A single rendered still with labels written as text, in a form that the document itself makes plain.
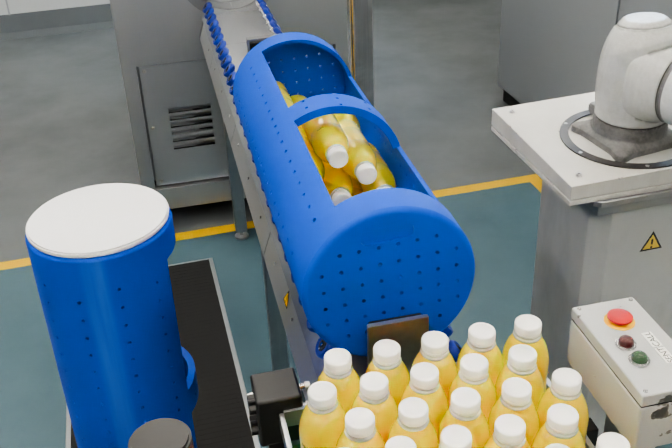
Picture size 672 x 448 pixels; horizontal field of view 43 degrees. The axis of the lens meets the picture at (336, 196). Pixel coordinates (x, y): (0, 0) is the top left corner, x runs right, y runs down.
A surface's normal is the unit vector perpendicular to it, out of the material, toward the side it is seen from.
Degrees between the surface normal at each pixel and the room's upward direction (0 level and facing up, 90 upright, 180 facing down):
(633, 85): 89
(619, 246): 90
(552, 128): 2
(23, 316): 0
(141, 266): 90
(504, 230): 0
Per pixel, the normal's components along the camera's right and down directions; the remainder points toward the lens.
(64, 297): -0.34, 0.47
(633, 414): -0.97, 0.14
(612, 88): -0.76, 0.38
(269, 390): -0.04, -0.87
